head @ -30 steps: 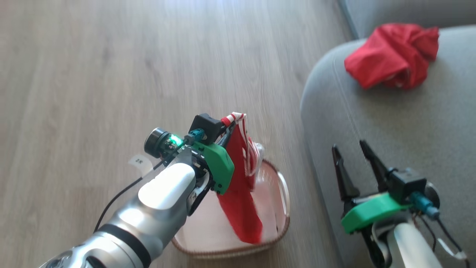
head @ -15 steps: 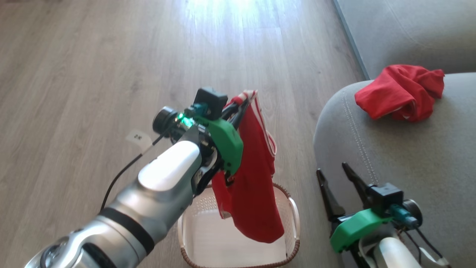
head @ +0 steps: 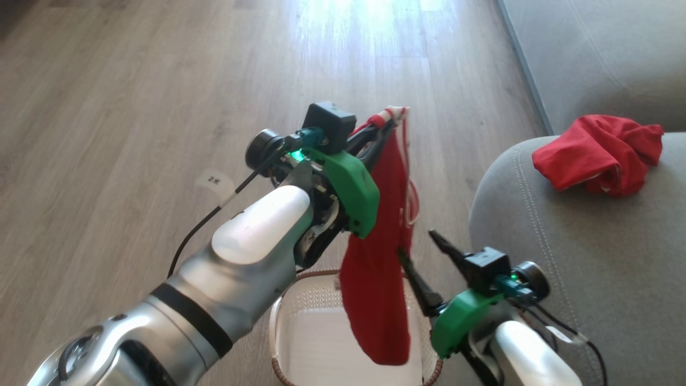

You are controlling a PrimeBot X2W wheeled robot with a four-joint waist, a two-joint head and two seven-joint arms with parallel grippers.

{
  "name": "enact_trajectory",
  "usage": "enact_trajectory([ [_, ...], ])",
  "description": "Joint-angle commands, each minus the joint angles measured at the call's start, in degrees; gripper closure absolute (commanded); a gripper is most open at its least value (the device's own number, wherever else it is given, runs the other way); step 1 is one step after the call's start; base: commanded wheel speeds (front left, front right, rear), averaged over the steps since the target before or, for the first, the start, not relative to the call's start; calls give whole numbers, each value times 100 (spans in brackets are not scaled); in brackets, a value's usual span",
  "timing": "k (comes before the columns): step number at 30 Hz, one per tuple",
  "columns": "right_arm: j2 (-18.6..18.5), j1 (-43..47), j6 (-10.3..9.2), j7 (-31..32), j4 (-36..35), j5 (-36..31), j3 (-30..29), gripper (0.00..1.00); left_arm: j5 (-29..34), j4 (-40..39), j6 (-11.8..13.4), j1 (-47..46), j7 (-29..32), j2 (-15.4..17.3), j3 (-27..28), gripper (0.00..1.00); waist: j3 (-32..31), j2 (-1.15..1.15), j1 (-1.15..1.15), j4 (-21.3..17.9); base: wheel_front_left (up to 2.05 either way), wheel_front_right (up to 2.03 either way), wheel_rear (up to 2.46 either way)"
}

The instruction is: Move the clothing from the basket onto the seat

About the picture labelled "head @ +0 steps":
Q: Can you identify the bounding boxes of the white woven laundry basket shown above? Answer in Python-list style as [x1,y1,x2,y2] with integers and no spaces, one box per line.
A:
[268,268,445,386]

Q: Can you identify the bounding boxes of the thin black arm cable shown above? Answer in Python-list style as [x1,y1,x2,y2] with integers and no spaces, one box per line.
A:
[528,300,609,386]
[168,150,287,278]

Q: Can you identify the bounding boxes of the grey fabric sofa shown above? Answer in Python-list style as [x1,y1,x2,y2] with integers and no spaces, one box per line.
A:
[469,132,686,386]

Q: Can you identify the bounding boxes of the red shirt with white band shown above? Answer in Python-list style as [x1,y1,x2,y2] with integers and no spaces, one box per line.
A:
[532,114,665,198]

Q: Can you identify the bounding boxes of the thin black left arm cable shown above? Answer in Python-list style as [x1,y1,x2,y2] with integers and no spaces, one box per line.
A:
[168,150,287,278]

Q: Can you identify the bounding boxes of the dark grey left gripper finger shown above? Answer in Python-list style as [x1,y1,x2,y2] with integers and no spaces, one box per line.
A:
[358,125,398,173]
[347,124,384,155]

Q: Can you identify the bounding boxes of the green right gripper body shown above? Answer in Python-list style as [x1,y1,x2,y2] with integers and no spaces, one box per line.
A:
[430,261,551,359]

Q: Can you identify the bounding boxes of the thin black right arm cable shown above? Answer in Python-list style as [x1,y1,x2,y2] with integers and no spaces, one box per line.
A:
[528,300,609,386]

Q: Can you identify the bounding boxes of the red shorts with white stripes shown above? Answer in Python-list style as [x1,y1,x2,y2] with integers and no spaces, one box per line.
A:
[339,106,422,367]

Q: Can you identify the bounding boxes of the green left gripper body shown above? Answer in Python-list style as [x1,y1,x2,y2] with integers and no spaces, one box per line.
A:
[245,128,381,269]

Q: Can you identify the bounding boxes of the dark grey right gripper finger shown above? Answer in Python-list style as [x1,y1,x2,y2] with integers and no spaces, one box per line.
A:
[396,247,446,317]
[428,229,473,280]

